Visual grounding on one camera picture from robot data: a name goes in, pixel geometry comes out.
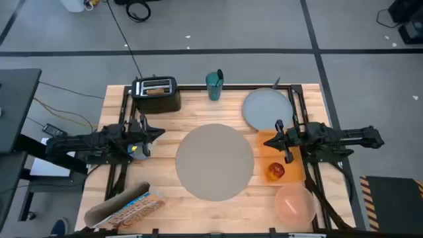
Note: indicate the black two-slot toaster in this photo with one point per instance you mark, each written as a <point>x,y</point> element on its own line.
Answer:
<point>158,104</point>

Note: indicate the white sheet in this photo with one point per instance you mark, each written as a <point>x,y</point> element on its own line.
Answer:
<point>49,168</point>

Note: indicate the black equipment case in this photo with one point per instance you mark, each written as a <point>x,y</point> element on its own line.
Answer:
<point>406,10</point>

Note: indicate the black aluminium table frame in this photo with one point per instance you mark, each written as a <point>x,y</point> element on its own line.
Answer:
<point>231,87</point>

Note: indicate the black floor device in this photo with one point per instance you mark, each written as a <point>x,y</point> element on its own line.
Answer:
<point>132,1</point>

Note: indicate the black equipment box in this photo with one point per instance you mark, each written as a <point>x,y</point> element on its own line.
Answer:
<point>411,33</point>

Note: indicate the small black pointed bracket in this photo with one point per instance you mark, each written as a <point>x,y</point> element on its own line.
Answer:
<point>276,83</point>

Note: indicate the black table edge rail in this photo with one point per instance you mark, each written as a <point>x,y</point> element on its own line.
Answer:
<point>330,234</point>

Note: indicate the round grey placemat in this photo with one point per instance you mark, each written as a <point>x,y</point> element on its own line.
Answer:
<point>215,162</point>

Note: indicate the pink translucent bowl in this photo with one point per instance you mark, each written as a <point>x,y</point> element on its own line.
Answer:
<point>295,205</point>

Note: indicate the black desk leg frame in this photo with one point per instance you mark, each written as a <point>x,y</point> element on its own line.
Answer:
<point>39,150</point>

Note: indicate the black power adapter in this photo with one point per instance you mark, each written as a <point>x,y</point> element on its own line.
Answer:
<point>54,130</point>

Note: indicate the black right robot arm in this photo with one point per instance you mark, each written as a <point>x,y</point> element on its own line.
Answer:
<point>347,137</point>

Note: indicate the black hazard-striped mat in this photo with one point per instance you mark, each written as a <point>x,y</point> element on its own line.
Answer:
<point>393,205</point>

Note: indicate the white bucket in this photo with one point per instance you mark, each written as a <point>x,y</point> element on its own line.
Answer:
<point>72,5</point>

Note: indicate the black spoon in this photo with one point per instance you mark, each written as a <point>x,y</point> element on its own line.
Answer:
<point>220,74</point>

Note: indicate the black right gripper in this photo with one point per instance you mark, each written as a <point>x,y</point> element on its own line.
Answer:
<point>291,139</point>

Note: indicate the black desk top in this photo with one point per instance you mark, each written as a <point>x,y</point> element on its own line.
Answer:
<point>16,109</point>

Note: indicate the red yellow apple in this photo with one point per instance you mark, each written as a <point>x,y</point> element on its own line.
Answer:
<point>276,171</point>

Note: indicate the orange Cheerios cereal box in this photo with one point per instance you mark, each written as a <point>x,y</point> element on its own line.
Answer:
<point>132,211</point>

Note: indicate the grey round plate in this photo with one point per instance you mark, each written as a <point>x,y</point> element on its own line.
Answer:
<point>264,107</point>

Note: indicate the person's shoe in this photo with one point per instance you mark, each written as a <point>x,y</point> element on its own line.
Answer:
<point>60,228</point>

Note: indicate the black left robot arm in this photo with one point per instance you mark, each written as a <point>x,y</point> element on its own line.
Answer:
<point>99,142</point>

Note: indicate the teal plastic tumbler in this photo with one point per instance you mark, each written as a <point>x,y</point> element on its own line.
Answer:
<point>214,91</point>

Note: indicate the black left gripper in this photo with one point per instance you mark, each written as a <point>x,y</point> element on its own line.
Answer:
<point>137,132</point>

